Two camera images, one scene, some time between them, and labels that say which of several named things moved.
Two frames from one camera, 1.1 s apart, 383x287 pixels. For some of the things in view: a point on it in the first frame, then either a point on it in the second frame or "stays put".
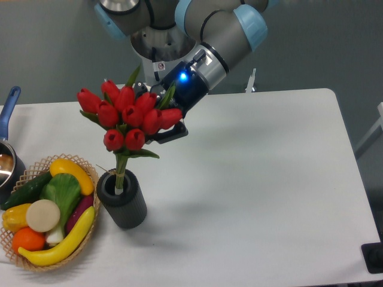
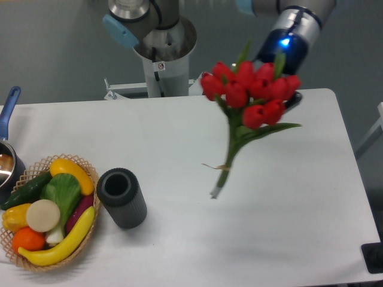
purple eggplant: x=84 y=202 stays put
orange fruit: x=26 y=238 stays put
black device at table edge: x=373 y=255 stays put
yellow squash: x=63 y=165 stays put
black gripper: x=190 y=89 -> x=294 y=48
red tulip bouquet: x=128 y=119 -> x=252 y=98
